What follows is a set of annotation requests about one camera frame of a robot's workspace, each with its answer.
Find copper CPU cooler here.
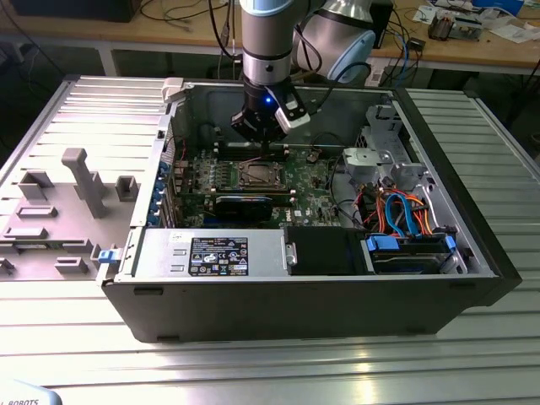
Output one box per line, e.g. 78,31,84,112
428,11,456,42

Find thin black wire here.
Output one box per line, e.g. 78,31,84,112
312,132,347,149

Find black PC case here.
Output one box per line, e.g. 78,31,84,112
100,78,523,343

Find black flat device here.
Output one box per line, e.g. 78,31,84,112
10,0,137,24

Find green motherboard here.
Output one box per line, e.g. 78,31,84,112
170,145,343,231

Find black upright box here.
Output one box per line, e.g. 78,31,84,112
373,0,396,50

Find silver CPU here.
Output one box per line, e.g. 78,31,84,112
246,165,278,183

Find blue plastic latch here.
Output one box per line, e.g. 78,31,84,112
97,248,122,266

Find grey power supply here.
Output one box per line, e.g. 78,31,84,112
138,229,292,279

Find black plastic disk bay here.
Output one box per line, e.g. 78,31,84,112
284,225,366,278

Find blue flat wire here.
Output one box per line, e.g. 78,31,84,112
384,190,425,238

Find metal drive cage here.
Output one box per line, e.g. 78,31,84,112
341,104,427,189

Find metal component box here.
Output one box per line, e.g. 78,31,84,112
453,15,483,42

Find pale blue teach pendant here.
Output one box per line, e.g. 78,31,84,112
0,377,64,405

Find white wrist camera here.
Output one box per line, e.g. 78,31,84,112
273,86,312,132

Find CPU socket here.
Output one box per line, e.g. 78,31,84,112
235,159,287,189

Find white plastic case latch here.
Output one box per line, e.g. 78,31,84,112
162,78,186,103

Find grey parts rack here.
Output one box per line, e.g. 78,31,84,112
0,147,140,282

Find green RAM stick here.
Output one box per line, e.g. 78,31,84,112
181,188,295,198

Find wooden workbench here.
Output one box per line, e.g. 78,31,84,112
0,0,540,77

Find hard disk blue carrier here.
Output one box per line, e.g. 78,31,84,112
364,234,459,275

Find orange wire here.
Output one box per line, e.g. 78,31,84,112
362,187,444,237

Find RAM slot white clips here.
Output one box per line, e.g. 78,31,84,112
214,149,291,157

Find metal socket cover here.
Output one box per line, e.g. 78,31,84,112
238,161,285,188

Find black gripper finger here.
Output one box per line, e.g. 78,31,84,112
265,122,291,158
230,110,267,158

